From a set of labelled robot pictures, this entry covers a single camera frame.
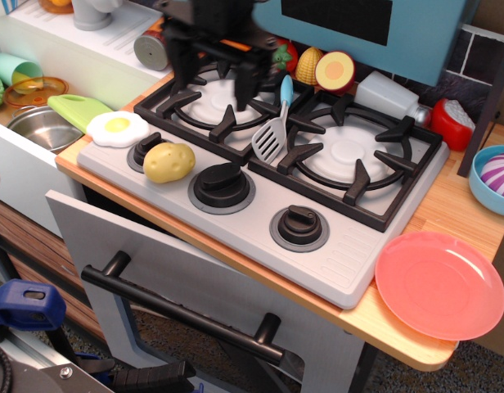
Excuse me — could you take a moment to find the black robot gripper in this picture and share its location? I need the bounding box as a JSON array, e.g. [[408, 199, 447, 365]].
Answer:
[[160, 1, 277, 111]]

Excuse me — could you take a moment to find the yellow toy potato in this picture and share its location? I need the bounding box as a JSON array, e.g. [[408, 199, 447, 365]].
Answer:
[[143, 142, 196, 183]]

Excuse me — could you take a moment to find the pink plastic plate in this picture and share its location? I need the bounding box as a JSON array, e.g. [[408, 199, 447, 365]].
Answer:
[[375, 232, 504, 341]]

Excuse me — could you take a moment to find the black left burner grate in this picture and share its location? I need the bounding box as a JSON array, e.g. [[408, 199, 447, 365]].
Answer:
[[133, 49, 314, 167]]

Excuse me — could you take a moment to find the black burner grate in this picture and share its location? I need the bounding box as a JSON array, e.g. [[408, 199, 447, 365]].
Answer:
[[133, 49, 314, 167], [248, 92, 448, 232]]

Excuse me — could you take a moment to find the toy bean can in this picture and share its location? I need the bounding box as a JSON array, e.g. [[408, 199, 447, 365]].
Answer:
[[133, 20, 169, 71]]

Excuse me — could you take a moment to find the red toy strawberry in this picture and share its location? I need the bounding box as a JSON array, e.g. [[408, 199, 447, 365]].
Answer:
[[272, 38, 299, 73]]

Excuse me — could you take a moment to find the yellow toy corn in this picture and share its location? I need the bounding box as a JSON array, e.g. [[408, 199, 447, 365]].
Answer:
[[295, 47, 323, 86]]

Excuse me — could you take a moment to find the halved toy peach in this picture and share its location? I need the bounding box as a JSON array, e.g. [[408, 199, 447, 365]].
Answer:
[[315, 52, 356, 94]]

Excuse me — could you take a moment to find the white toy fried egg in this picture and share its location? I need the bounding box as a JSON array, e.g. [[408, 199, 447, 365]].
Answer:
[[86, 111, 151, 148]]

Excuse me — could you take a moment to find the black middle stove knob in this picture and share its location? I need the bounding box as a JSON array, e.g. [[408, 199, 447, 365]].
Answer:
[[187, 163, 256, 215]]

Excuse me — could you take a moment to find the grey toy faucet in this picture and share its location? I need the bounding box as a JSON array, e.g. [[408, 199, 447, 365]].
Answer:
[[71, 0, 124, 31]]

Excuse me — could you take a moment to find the green cutting board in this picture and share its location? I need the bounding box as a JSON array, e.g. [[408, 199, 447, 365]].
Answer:
[[47, 94, 112, 133]]

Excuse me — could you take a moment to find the white toy salt bottle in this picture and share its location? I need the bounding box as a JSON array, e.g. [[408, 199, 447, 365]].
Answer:
[[354, 71, 431, 126]]

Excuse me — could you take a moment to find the black right burner grate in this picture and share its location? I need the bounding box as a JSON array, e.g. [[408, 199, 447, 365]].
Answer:
[[248, 92, 448, 232]]

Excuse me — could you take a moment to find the black right stove knob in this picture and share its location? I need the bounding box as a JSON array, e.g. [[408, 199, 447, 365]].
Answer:
[[269, 205, 330, 253]]

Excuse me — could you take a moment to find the orange transparent pot lid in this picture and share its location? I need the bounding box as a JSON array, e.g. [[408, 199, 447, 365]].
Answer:
[[3, 77, 69, 108]]

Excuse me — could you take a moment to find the silver metal pot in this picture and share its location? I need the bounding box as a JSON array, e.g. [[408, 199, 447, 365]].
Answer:
[[7, 106, 83, 154]]

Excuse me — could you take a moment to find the mint green cup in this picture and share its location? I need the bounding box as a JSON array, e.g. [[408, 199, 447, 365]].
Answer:
[[0, 52, 43, 86]]

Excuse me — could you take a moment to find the teal toy range hood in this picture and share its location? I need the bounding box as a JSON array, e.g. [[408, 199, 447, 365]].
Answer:
[[252, 0, 479, 86]]

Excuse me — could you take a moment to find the grey oven door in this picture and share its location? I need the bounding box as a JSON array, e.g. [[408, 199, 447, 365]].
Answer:
[[46, 191, 363, 392]]

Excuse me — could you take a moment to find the grey toy stove top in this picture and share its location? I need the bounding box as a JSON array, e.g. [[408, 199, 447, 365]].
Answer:
[[76, 51, 451, 310]]

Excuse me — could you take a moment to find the red toy cheese wedge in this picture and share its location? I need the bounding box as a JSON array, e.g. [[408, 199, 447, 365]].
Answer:
[[430, 98, 475, 151]]

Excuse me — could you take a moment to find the purple toy onion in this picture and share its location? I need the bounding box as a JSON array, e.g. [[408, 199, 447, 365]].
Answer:
[[480, 152, 504, 197]]

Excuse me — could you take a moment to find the blue clamp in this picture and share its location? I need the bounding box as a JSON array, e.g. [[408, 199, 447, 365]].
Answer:
[[0, 279, 66, 332]]

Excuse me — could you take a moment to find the blue plastic bowl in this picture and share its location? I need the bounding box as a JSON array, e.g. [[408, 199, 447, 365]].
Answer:
[[469, 145, 504, 216]]

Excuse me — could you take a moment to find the grey spatula blue handle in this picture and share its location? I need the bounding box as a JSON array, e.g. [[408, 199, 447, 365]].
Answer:
[[251, 75, 294, 164]]

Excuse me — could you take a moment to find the black oven door handle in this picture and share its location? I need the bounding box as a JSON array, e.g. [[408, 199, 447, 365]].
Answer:
[[81, 251, 286, 366]]

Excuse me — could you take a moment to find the metal bracket with screw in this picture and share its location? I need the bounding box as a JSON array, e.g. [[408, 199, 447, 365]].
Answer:
[[12, 362, 111, 393]]

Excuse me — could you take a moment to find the black cable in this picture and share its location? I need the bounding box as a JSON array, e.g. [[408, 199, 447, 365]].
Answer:
[[0, 341, 14, 393]]

